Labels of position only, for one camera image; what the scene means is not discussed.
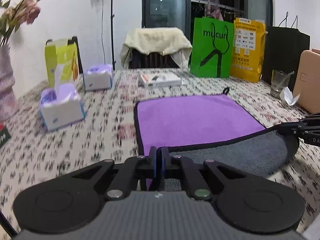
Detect purple and grey towel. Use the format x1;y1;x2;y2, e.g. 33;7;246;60
134;90;299;177

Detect crumpled white paper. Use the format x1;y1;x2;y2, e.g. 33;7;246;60
280;87;300;106

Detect beige plastic case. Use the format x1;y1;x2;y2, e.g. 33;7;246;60
293;49;320;114

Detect glass cup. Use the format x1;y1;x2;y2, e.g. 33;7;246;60
270;70;295;98

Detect black paper bag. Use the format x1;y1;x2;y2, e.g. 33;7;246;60
262;18;310;90

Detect red small box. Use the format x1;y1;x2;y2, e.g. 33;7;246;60
0;123;11;148

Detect front tissue pack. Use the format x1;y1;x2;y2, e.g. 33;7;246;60
38;63;86;132

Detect tissue pack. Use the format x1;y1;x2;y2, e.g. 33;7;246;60
83;64;113;91
38;63;86;132

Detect yellow paper bag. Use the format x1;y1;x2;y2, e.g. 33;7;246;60
230;18;266;83

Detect pink textured vase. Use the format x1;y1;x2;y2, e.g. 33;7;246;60
0;44;19;121

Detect green paper shopping bag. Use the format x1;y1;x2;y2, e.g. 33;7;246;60
190;17;234;78

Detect rear tissue pack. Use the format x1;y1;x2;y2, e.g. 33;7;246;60
83;64;113;91

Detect flat white product box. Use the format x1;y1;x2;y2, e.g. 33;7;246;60
138;73;182;88

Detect yellow-green carton box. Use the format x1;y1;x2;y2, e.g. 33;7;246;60
44;39;79;87

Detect cream cloth on chair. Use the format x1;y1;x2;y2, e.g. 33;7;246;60
120;27;193;69

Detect dark chair under cloth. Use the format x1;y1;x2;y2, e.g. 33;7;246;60
129;49;179;69

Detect dark wooden slatted chair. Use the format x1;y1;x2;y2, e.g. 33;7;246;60
71;36;84;74

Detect dark framed window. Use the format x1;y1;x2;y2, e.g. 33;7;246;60
142;0;273;40

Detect dried pink roses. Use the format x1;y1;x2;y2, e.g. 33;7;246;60
1;0;41;46

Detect studio light on stand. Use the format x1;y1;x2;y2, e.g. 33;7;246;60
101;0;116;70

